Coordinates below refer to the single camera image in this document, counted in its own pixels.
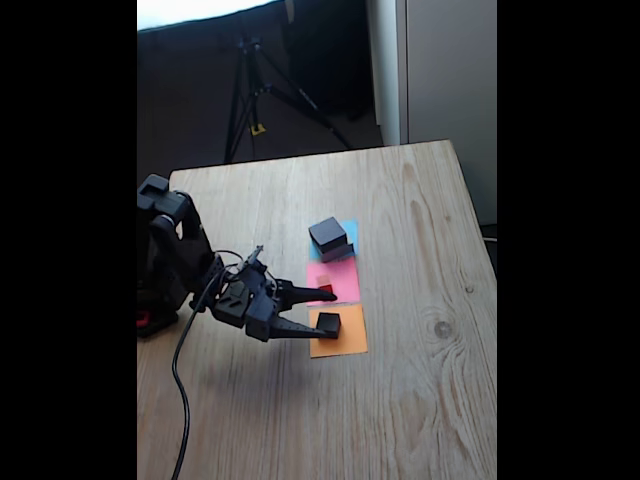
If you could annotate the red cube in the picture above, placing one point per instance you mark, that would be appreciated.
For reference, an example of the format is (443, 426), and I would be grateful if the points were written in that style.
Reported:
(326, 287)

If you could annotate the small black foam block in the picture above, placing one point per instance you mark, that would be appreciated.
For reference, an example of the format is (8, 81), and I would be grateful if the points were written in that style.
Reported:
(328, 324)

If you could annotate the large grey foam block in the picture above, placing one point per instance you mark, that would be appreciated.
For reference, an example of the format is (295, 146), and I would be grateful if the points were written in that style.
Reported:
(340, 252)

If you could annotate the medium dark foam block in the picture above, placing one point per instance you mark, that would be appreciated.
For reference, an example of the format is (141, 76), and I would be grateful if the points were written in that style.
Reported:
(327, 232)

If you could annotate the pink paper sheet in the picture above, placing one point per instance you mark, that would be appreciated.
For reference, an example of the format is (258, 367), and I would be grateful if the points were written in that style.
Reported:
(350, 280)

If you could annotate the orange paper sheet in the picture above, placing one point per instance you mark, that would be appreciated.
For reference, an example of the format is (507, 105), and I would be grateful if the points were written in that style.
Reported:
(355, 335)

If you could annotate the blue paper sheet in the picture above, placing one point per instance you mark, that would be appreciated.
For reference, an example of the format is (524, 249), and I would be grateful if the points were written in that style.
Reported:
(352, 230)

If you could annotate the red and black table clamp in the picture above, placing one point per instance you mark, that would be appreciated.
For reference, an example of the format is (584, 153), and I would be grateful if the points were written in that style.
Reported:
(152, 322)

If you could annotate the yellow tape marker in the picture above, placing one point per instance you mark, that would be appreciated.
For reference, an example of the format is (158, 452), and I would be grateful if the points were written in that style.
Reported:
(257, 130)

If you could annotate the black tripod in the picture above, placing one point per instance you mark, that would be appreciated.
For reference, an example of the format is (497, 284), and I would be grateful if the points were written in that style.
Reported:
(248, 80)

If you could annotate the white cabinet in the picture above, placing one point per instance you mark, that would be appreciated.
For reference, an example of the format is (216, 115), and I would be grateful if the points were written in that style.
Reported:
(450, 75)

